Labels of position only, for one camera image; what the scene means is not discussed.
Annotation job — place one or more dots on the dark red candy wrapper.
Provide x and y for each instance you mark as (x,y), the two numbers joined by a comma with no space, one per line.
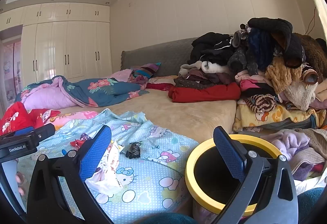
(76,143)

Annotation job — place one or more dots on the mauve folded garment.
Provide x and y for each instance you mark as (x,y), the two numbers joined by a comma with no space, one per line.
(217,78)

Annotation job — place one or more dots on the brown fleece garment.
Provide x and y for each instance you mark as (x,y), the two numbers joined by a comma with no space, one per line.
(311,52)

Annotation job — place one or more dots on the cream pink pillow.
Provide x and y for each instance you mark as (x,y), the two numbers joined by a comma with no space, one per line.
(163,80)

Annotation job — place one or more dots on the bed with beige cover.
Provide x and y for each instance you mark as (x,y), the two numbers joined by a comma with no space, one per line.
(178,116)

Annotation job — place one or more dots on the striped colourful pillow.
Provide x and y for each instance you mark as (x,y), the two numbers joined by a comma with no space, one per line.
(147,70)

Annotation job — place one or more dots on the white printed packet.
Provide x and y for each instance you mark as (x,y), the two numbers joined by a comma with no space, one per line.
(107,172)

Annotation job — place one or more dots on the yellow rimmed trash bin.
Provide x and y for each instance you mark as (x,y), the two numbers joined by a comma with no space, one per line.
(189,170)

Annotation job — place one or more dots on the light grey garment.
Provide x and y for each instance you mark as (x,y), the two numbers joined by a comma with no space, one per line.
(189,68)

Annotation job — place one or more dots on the grey quilted headboard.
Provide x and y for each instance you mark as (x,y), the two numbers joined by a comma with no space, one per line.
(158,57)

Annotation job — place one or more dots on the cream wardrobe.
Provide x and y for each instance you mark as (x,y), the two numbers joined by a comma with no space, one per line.
(76,45)

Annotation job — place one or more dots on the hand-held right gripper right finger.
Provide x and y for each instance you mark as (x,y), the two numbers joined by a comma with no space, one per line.
(228,153)

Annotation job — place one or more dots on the white plush garment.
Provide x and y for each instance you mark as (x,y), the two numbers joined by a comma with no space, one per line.
(214,67)

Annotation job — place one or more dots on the black jacket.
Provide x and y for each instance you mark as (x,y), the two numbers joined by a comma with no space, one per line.
(212,45)

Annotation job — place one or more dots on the navy fuzzy garment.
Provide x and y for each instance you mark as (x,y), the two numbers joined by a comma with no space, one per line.
(260,45)

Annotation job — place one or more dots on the black quilted garment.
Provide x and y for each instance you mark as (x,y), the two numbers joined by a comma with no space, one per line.
(276,27)

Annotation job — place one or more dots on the pink garment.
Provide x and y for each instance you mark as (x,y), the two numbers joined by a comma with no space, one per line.
(249,83)

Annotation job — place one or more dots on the dark dotted folded garment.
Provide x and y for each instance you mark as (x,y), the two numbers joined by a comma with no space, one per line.
(194,82)

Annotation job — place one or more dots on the blue floral quilt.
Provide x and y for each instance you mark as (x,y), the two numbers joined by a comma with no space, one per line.
(102,91)

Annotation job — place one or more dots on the brown patterned knit sleeve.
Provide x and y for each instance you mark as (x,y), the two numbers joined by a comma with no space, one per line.
(310,73)

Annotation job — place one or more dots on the purple foil wrapper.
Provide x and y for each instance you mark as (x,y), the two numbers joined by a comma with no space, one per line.
(84,136)

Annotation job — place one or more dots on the pink cartoon printed door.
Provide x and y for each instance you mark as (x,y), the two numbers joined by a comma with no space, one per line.
(10,68)

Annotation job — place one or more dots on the red folded garment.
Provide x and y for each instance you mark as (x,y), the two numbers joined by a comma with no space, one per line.
(204,93)

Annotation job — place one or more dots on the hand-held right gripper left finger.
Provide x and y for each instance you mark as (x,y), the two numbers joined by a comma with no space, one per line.
(95,152)

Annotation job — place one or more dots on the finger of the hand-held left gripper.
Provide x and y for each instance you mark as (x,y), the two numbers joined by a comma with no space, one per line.
(44,132)

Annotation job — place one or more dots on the tan knitted garment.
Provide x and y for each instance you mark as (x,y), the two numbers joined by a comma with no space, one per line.
(278,73)

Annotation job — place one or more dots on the dark red patterned cloth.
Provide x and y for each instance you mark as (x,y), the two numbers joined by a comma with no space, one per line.
(161,86)

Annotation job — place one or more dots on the person's left hand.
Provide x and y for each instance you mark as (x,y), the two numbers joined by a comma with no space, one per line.
(19,179)

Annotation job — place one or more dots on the lavender fleece garment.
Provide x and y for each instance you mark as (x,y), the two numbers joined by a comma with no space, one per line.
(288,142)

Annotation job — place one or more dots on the light blue cartoon sheet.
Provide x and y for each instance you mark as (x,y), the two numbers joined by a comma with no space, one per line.
(153,162)

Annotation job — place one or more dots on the black snack wrapper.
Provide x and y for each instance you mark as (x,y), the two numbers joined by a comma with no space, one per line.
(134,151)

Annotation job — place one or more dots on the red floral blanket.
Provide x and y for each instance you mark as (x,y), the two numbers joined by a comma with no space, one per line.
(15,116)

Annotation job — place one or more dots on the grey fuzzy sock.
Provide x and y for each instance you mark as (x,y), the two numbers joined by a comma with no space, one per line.
(238,37)

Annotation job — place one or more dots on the pink cartoon blanket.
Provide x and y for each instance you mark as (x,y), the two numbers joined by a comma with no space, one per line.
(66,118)

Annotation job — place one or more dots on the brown striped knit garment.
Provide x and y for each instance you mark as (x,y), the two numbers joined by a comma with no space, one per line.
(263,102)

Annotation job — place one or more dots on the beige knitted sweater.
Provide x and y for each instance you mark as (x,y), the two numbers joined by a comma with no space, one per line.
(306,160)

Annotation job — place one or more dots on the cream fleece garment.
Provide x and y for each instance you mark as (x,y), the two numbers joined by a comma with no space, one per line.
(299,93)

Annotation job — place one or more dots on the grey speckled garment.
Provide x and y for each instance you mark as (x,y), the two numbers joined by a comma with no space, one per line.
(240,60)

